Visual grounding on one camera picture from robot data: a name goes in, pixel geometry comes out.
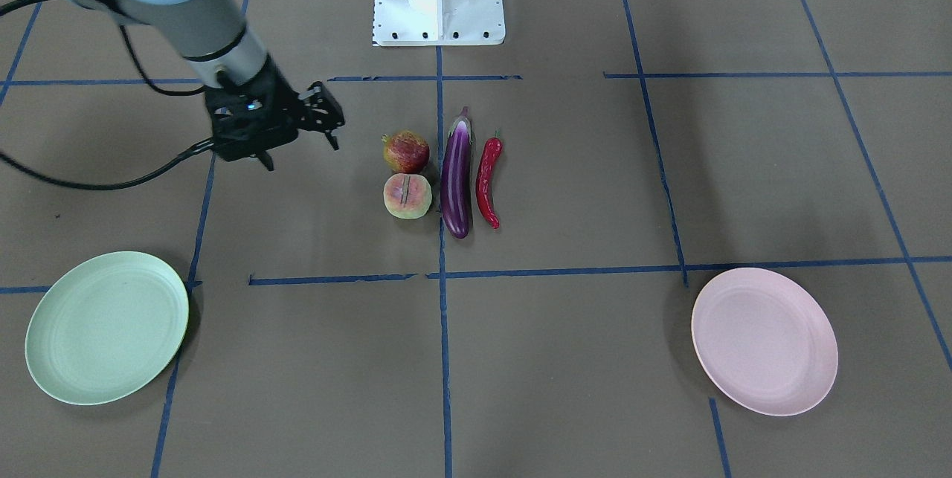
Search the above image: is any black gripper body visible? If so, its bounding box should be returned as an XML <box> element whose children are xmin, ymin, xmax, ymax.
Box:
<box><xmin>204</xmin><ymin>55</ymin><xmax>303</xmax><ymax>162</ymax></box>

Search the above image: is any pink green peach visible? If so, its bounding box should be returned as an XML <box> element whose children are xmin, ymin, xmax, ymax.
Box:
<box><xmin>383</xmin><ymin>173</ymin><xmax>433</xmax><ymax>219</ymax></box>

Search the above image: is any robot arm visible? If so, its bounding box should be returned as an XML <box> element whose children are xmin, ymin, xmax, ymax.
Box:
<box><xmin>74</xmin><ymin>0</ymin><xmax>346</xmax><ymax>170</ymax></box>

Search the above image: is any purple eggplant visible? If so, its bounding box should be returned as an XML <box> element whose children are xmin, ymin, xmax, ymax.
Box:
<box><xmin>440</xmin><ymin>106</ymin><xmax>472</xmax><ymax>239</ymax></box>

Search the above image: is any red chili pepper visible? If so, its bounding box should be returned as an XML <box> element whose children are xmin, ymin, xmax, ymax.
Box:
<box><xmin>475</xmin><ymin>130</ymin><xmax>503</xmax><ymax>230</ymax></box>

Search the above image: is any green plate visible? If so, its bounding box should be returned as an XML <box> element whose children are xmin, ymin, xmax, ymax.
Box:
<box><xmin>24</xmin><ymin>251</ymin><xmax>190</xmax><ymax>406</ymax></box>

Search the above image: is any pink plate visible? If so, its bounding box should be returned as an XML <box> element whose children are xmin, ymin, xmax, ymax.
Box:
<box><xmin>690</xmin><ymin>268</ymin><xmax>839</xmax><ymax>417</ymax></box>

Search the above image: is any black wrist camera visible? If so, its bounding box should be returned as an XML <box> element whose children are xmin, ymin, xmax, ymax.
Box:
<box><xmin>297</xmin><ymin>81</ymin><xmax>346</xmax><ymax>139</ymax></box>

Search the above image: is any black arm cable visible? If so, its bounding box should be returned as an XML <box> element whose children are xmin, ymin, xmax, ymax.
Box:
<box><xmin>0</xmin><ymin>0</ymin><xmax>218</xmax><ymax>191</ymax></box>

